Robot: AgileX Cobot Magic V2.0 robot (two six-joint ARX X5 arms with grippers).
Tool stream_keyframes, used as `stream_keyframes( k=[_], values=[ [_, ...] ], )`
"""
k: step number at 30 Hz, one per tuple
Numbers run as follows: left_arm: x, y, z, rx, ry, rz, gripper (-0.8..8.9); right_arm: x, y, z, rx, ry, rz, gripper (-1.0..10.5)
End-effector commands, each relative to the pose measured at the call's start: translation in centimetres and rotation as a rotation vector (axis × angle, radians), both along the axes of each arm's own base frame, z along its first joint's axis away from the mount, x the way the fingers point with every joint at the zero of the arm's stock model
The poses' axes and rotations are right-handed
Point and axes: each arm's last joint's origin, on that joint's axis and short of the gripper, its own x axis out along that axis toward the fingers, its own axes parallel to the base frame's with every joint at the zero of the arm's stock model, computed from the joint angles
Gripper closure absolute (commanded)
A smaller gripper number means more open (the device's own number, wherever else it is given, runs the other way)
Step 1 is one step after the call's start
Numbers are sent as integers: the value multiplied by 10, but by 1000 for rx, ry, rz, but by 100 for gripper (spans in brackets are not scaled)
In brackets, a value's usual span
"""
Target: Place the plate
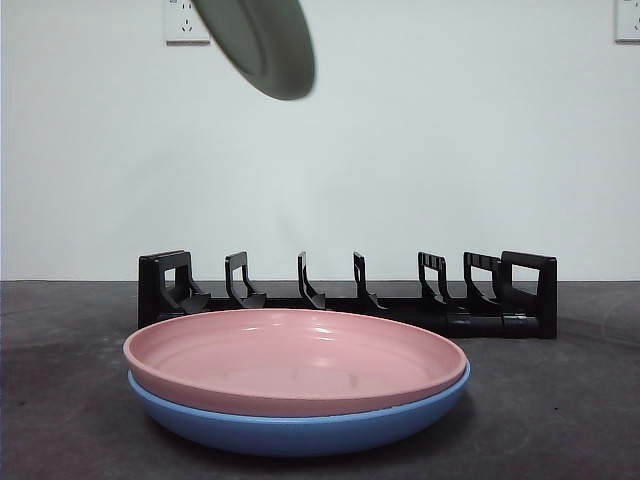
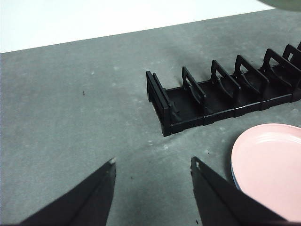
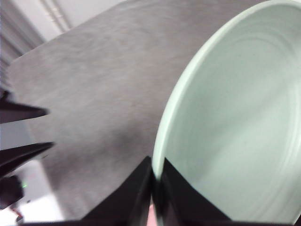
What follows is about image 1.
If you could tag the pink plate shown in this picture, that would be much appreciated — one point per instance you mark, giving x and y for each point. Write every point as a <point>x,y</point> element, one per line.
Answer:
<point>300,360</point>

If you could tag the blue plate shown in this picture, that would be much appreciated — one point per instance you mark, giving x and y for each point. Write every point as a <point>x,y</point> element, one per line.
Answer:
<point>300,435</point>

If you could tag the green plate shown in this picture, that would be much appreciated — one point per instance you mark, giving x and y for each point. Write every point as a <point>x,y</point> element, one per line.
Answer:
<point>270,50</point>

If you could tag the black plate rack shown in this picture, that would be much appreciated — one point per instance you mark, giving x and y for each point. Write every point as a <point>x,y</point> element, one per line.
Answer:
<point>500,320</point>

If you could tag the white wall socket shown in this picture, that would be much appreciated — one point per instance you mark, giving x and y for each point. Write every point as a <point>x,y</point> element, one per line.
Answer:
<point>629,20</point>
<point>180,25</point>

